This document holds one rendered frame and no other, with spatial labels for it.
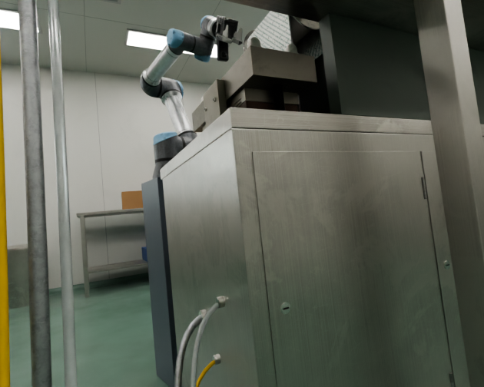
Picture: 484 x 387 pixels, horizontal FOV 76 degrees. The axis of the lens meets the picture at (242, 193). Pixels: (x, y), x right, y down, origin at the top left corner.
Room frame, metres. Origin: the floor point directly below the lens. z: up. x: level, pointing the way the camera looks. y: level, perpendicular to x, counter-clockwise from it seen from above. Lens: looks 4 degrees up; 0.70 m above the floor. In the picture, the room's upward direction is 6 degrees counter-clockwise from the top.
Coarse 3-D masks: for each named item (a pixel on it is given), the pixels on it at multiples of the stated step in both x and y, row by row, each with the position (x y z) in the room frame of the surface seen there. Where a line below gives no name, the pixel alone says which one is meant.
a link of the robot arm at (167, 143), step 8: (160, 136) 1.42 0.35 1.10; (168, 136) 1.43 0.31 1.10; (176, 136) 1.47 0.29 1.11; (160, 144) 1.42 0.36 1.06; (168, 144) 1.43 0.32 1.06; (176, 144) 1.45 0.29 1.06; (184, 144) 1.48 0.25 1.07; (160, 152) 1.42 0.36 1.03; (168, 152) 1.43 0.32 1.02; (176, 152) 1.45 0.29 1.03
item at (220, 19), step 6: (222, 18) 1.17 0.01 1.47; (228, 18) 1.19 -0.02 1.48; (216, 24) 1.27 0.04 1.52; (222, 24) 1.20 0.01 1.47; (228, 24) 1.19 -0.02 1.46; (234, 24) 1.20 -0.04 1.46; (216, 30) 1.23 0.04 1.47; (222, 30) 1.21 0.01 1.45; (228, 30) 1.21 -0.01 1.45; (234, 30) 1.21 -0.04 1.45; (228, 36) 1.22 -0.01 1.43
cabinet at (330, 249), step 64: (192, 192) 0.81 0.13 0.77; (256, 192) 0.57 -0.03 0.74; (320, 192) 0.64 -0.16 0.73; (384, 192) 0.72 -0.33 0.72; (192, 256) 0.86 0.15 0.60; (256, 256) 0.57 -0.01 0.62; (320, 256) 0.63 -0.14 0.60; (384, 256) 0.71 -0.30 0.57; (448, 256) 0.81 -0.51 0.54; (192, 320) 0.91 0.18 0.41; (256, 320) 0.56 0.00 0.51; (320, 320) 0.62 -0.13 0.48; (384, 320) 0.70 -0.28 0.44; (448, 320) 0.79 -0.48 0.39; (256, 384) 0.57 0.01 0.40; (320, 384) 0.61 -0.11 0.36; (384, 384) 0.69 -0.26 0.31; (448, 384) 0.78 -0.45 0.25
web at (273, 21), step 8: (272, 16) 0.85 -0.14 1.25; (280, 16) 0.81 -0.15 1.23; (288, 16) 0.79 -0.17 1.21; (264, 24) 0.89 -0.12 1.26; (272, 24) 0.85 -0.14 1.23; (280, 24) 0.82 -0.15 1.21; (256, 32) 0.94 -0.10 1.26; (264, 32) 0.89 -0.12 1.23; (272, 32) 0.86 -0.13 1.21; (312, 32) 0.88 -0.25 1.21; (248, 40) 0.99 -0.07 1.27; (264, 40) 0.90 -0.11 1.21; (304, 40) 0.91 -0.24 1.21; (312, 40) 0.88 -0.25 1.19; (320, 40) 0.85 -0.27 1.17; (304, 48) 0.92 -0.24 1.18; (312, 48) 0.89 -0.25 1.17; (320, 48) 0.86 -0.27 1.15
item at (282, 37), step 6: (288, 18) 0.79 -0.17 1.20; (282, 24) 0.81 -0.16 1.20; (288, 24) 0.79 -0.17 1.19; (276, 30) 0.84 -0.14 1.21; (282, 30) 0.81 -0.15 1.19; (288, 30) 0.79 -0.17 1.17; (270, 36) 0.87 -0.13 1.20; (276, 36) 0.84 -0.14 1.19; (282, 36) 0.82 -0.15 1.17; (288, 36) 0.79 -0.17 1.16; (270, 42) 0.87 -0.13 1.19; (276, 42) 0.85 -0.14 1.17; (282, 42) 0.82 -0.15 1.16; (288, 42) 0.80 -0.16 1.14; (270, 48) 0.87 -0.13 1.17; (276, 48) 0.85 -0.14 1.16; (282, 48) 0.82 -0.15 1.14
